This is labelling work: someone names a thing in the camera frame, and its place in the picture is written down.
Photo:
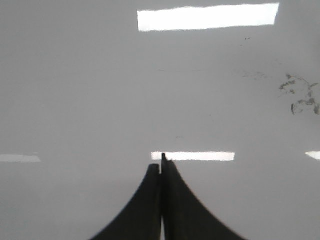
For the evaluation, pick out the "white glossy whiteboard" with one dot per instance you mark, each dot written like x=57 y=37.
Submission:
x=86 y=98

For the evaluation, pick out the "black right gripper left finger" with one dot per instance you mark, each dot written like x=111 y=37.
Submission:
x=141 y=218

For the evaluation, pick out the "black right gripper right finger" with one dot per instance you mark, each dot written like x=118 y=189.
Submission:
x=184 y=216

